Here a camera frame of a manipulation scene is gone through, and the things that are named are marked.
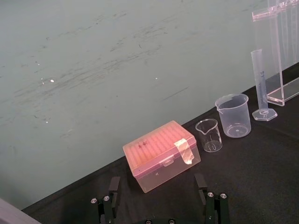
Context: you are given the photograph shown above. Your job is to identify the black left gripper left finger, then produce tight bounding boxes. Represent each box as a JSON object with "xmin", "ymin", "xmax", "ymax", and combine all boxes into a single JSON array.
[{"xmin": 90, "ymin": 176, "xmax": 121, "ymax": 224}]

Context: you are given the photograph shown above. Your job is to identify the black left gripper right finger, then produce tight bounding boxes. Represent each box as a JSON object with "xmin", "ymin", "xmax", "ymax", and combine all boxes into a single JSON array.
[{"xmin": 194, "ymin": 173, "xmax": 229, "ymax": 224}]

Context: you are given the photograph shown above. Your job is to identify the small clear glass beaker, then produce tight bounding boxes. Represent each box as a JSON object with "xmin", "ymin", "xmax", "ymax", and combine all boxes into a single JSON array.
[{"xmin": 195, "ymin": 118, "xmax": 223, "ymax": 153}]

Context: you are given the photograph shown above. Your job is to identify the large translucent plastic beaker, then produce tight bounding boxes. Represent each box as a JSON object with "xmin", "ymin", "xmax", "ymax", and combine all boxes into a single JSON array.
[{"xmin": 214, "ymin": 93, "xmax": 252, "ymax": 139}]

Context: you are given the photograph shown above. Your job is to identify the clear acrylic test tube rack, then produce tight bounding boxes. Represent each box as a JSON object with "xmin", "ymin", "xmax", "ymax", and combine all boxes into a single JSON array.
[{"xmin": 251, "ymin": 0, "xmax": 299, "ymax": 107}]

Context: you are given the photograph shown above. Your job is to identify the black table cloth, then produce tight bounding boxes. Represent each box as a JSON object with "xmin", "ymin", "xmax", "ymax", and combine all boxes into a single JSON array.
[{"xmin": 21, "ymin": 62, "xmax": 299, "ymax": 224}]

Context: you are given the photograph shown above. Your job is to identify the strip of beige tape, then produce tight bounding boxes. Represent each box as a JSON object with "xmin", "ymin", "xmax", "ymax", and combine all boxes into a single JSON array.
[{"xmin": 174, "ymin": 139, "xmax": 195, "ymax": 166}]

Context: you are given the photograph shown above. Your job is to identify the pink translucent pipette tip box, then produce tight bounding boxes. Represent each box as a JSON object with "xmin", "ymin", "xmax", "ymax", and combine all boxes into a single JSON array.
[{"xmin": 122, "ymin": 120, "xmax": 201, "ymax": 194}]

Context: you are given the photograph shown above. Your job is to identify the grey box corner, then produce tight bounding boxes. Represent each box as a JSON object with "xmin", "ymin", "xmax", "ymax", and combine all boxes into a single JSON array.
[{"xmin": 0, "ymin": 197, "xmax": 43, "ymax": 224}]

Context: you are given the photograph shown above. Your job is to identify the clear plastic graduated cylinder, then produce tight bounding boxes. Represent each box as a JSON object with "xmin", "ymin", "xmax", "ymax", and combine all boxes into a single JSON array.
[{"xmin": 250, "ymin": 49, "xmax": 278, "ymax": 121}]

